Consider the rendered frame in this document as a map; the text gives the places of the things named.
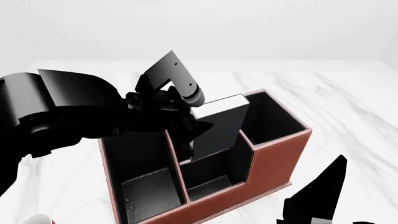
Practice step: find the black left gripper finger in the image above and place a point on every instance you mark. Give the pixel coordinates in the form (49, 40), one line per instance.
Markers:
(199, 128)
(190, 149)

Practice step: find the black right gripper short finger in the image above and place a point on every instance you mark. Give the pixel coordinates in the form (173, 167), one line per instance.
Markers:
(362, 222)

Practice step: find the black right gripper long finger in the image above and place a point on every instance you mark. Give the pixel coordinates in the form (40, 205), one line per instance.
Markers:
(320, 193)

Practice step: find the black rectangular box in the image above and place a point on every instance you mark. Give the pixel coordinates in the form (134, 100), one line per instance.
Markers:
(220, 130)

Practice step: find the red-brown leather desk caddy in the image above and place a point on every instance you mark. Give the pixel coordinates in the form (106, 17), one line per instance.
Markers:
(273, 163)

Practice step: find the white cup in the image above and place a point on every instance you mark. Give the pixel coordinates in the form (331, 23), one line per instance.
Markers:
(37, 219)

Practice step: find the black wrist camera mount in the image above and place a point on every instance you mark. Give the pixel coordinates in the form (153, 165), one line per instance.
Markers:
(174, 74)

